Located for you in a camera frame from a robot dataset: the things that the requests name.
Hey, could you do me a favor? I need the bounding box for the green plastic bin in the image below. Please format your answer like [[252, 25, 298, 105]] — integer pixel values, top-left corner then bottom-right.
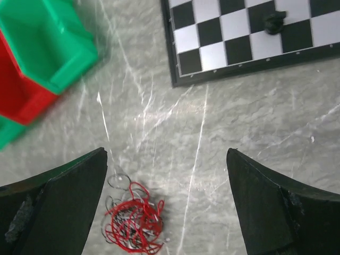
[[1, 1, 99, 95], [0, 116, 27, 149]]

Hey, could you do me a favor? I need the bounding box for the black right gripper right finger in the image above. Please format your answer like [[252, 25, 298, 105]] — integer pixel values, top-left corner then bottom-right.
[[226, 148, 339, 254]]

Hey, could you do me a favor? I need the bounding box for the black chess piece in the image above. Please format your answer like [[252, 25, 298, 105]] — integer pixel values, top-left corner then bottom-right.
[[263, 11, 287, 35]]

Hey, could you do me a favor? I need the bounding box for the black and white chessboard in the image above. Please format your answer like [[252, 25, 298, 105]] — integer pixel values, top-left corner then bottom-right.
[[161, 0, 339, 87]]

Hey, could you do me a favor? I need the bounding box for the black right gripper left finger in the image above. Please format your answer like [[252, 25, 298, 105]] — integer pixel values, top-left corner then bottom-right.
[[1, 147, 107, 254]]

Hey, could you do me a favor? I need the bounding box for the left green plastic bin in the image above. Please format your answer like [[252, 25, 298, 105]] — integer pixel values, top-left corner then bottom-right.
[[0, 116, 27, 149]]

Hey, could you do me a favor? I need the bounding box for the red plastic bin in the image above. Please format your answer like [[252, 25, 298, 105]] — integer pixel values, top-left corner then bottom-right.
[[1, 34, 58, 125]]

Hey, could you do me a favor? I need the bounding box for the right green plastic bin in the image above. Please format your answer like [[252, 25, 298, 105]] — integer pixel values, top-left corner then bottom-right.
[[1, 1, 99, 95]]

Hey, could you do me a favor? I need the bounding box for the red cable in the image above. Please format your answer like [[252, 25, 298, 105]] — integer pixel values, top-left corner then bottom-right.
[[104, 181, 165, 253]]

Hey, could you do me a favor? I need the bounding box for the white cable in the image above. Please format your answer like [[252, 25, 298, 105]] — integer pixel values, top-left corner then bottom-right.
[[100, 174, 171, 250]]

